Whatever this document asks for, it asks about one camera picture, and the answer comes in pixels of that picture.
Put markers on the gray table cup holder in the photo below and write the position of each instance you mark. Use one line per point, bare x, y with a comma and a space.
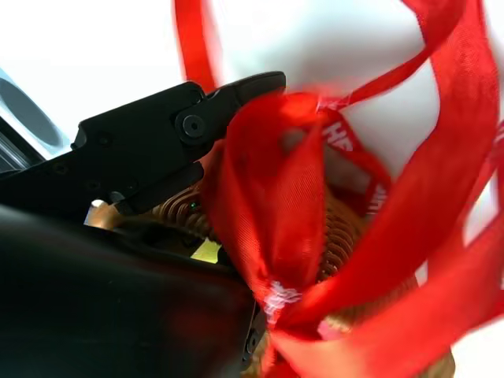
27, 114

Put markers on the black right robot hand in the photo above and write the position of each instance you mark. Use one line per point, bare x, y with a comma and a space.
118, 307

